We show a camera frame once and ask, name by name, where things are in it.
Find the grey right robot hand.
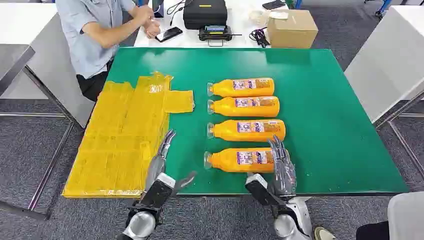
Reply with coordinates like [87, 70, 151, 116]
[267, 135, 298, 197]

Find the person's left hand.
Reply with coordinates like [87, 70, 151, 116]
[134, 4, 155, 26]

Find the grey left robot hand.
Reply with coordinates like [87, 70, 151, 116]
[144, 129, 197, 196]

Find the person's right hand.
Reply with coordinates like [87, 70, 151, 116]
[144, 20, 162, 39]

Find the orange drink bottle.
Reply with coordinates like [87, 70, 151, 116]
[206, 96, 281, 118]
[203, 147, 277, 174]
[206, 119, 286, 143]
[206, 77, 275, 98]

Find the dark upright device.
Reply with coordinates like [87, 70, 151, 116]
[151, 0, 166, 19]

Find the black smartphone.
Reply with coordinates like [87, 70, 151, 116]
[261, 0, 287, 10]
[154, 26, 184, 43]

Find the yellow plastic sheet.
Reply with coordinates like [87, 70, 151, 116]
[61, 71, 196, 200]

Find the black carrying case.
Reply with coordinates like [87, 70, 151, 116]
[182, 0, 229, 31]

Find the green table mat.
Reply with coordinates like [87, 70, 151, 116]
[105, 47, 410, 196]

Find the black handheld controller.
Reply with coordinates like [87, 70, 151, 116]
[198, 24, 243, 47]

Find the person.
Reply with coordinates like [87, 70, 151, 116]
[55, 0, 162, 103]
[356, 191, 424, 240]

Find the person's beige shoe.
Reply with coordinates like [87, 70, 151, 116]
[313, 226, 337, 240]

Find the clear plastic bag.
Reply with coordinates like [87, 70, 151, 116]
[248, 9, 290, 28]

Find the grey steel table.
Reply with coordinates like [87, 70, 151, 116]
[0, 43, 36, 97]

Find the brown cardboard box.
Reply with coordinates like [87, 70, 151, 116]
[266, 9, 319, 50]

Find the blue wheeled stand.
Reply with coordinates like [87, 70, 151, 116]
[364, 0, 402, 19]

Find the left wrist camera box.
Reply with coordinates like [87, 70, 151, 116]
[141, 172, 177, 210]

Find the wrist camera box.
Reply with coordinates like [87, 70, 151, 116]
[245, 173, 286, 207]
[141, 172, 177, 210]

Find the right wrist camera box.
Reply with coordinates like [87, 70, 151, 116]
[245, 173, 286, 207]

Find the black thin cable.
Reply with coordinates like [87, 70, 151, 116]
[166, 0, 195, 27]

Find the white table with metal frame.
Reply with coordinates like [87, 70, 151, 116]
[0, 2, 97, 221]
[344, 4, 424, 181]

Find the black coiled cable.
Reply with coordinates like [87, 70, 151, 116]
[248, 27, 271, 49]

